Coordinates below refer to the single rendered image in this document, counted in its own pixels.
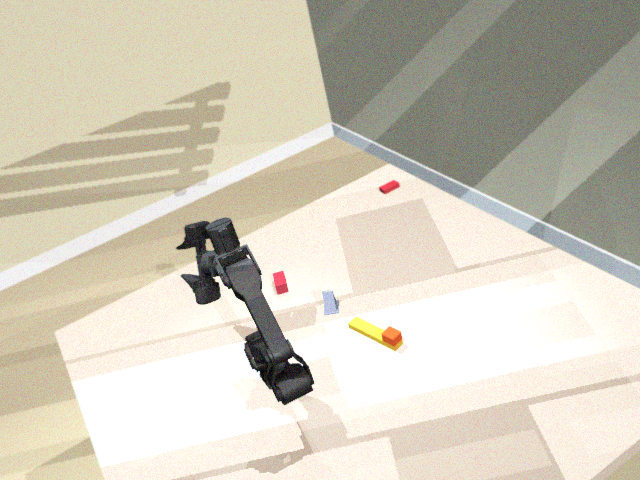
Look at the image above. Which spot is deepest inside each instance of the red rectangular block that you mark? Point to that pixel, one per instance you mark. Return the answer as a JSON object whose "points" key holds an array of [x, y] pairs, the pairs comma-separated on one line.
{"points": [[388, 187]]}

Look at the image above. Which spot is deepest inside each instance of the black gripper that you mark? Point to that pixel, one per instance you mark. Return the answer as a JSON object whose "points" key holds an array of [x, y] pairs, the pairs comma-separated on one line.
{"points": [[204, 286]]}

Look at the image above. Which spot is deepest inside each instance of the red cube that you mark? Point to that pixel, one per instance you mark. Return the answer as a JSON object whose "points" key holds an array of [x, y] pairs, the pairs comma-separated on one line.
{"points": [[280, 282]]}

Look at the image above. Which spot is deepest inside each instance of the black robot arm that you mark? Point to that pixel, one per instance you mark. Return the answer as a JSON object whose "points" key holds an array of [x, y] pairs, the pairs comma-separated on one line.
{"points": [[267, 349]]}

